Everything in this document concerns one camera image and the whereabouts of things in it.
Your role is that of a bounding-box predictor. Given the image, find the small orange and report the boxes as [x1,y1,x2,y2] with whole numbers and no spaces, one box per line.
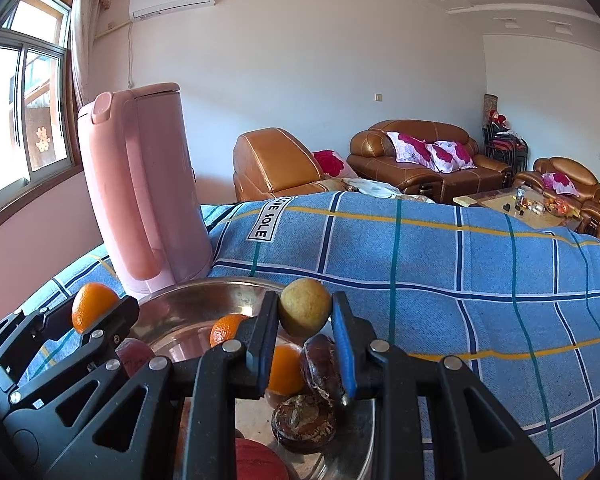
[71,283,119,334]

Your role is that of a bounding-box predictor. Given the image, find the orange with stem middle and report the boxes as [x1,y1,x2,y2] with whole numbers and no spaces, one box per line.
[209,313,249,348]

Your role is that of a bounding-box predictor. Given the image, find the large orange front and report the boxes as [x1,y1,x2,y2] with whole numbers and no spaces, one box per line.
[266,344,305,396]

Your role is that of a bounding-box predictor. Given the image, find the dark dried fruit front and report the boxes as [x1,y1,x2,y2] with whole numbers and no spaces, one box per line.
[271,394,337,454]

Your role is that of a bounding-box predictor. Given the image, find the dark dried fruit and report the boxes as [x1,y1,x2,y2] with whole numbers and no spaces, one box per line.
[271,394,337,454]
[300,334,345,406]

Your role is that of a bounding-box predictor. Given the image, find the dark dried fruit back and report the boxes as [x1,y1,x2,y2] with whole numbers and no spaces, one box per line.
[300,334,345,406]

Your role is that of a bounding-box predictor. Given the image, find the yellow-green small fruit back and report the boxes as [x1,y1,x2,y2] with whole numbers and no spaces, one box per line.
[279,278,331,338]

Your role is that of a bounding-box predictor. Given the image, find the red pomegranate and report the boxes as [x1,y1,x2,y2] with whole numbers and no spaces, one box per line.
[117,338,155,377]

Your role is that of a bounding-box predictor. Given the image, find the stainless steel bowl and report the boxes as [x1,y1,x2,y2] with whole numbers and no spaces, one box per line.
[130,276,375,479]

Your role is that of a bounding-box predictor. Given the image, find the blue plaid tablecloth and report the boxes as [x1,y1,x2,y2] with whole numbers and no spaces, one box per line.
[17,190,600,480]

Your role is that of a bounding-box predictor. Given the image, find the pink electric kettle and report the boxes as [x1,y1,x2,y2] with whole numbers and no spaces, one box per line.
[78,82,213,299]

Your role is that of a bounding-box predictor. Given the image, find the coffee table with items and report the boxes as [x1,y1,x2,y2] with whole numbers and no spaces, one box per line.
[452,185,582,231]

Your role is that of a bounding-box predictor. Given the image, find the brown leather armchair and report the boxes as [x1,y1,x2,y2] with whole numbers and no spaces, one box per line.
[513,156,600,238]
[233,128,339,202]

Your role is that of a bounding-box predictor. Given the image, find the brown leather right armchair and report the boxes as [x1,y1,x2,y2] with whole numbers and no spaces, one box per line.
[513,156,600,238]

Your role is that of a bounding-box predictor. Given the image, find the floral pillow right armchair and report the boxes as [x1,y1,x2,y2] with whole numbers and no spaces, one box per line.
[542,171,578,197]

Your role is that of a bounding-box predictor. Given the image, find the floral pillow right sofa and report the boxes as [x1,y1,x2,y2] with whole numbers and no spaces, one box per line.
[426,141,475,174]

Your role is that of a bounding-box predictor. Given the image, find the floral pillow sofa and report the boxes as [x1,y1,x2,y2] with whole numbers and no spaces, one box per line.
[387,131,437,171]
[426,141,475,174]

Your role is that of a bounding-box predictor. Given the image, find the floral pillow left sofa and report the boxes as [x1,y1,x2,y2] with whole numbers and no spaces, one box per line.
[387,131,437,171]

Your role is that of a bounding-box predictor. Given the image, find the stacked dark chairs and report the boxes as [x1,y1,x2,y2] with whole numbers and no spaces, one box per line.
[483,110,528,172]

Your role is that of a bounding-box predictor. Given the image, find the red pillow on armchair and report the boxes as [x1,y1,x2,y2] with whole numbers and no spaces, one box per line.
[313,150,357,178]

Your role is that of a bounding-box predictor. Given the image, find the brown leather sofa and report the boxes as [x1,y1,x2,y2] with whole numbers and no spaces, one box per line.
[347,119,512,204]

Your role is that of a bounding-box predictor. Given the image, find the pale curtain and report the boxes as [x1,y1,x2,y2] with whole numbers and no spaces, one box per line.
[70,0,111,108]

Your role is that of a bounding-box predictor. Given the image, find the window with frame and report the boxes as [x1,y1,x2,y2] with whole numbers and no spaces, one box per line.
[0,0,82,226]

